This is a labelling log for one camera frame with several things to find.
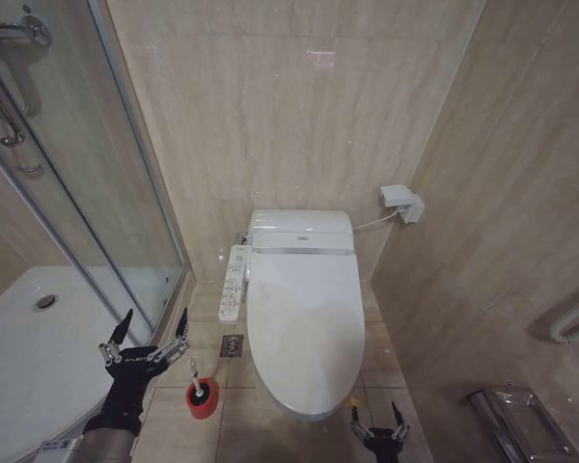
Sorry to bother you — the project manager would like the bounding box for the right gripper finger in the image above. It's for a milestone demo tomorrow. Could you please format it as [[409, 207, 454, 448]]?
[[349, 405, 374, 442], [390, 401, 411, 442]]

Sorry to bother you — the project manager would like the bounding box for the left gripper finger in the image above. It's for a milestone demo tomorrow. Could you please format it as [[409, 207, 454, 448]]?
[[98, 309, 134, 365], [150, 308, 190, 365]]

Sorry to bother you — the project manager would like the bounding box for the red toilet brush holder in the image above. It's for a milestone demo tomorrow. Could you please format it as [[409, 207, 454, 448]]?
[[184, 377, 221, 422]]

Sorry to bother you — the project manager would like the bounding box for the white toilet lid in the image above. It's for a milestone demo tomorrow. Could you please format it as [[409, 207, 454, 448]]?
[[245, 249, 367, 417]]

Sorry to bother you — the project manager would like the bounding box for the chrome toilet paper holder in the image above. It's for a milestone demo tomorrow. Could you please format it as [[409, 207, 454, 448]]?
[[464, 384, 579, 463]]

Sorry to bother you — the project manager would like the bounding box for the white toilet body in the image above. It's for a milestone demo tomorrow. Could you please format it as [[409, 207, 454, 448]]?
[[247, 207, 357, 424]]

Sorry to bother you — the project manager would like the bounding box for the square metal floor drain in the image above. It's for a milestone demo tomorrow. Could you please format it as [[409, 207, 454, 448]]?
[[220, 333, 245, 360]]

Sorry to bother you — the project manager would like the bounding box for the white bidet control panel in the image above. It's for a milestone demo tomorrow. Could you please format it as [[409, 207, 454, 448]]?
[[216, 244, 251, 324]]

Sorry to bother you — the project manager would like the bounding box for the white shower tray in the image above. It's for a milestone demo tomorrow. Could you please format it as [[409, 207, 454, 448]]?
[[0, 264, 184, 463]]

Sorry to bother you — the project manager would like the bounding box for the glass shower door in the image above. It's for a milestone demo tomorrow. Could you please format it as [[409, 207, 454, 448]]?
[[0, 0, 193, 343]]

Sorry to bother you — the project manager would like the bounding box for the chrome shower mixer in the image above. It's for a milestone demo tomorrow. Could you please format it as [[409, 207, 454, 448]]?
[[0, 3, 53, 48]]

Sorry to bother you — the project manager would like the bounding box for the white-handled toilet brush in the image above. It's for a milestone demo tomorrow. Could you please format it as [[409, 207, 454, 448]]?
[[188, 356, 214, 397]]

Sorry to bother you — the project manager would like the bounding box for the white wall grab bar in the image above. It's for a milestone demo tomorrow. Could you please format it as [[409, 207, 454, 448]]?
[[548, 292, 579, 345]]

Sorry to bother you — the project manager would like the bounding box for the white power cable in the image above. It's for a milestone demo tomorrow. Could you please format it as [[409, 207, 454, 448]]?
[[353, 208, 402, 232]]

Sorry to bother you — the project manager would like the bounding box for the white wall socket box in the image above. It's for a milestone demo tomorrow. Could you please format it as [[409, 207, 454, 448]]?
[[377, 183, 427, 225]]

